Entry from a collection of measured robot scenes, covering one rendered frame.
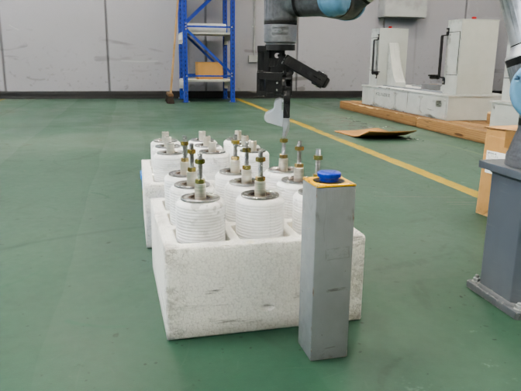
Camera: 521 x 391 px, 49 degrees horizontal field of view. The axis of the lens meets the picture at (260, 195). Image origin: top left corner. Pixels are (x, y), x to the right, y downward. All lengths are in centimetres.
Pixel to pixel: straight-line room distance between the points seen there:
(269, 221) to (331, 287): 19
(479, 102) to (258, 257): 360
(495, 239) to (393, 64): 439
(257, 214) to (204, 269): 14
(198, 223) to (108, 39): 639
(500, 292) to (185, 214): 70
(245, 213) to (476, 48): 356
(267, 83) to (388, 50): 442
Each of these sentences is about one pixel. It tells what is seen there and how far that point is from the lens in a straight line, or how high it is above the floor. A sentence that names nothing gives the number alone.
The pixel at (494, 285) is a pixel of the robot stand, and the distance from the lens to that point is 135.
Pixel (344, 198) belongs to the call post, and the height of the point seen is 29.
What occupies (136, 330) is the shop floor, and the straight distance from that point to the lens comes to 115.
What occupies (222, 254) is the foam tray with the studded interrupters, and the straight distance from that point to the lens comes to 105.
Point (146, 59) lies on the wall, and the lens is 736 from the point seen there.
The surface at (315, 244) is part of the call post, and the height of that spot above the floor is 21.
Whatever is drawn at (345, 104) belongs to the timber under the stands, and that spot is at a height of 5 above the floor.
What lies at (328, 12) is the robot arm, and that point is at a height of 61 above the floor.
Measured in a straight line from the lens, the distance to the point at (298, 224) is 113.
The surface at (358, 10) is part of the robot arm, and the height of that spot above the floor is 62.
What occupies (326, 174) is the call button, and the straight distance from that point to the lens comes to 94.
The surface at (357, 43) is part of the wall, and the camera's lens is 794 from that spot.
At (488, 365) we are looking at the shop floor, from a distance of 110.
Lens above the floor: 51
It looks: 14 degrees down
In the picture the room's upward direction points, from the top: 1 degrees clockwise
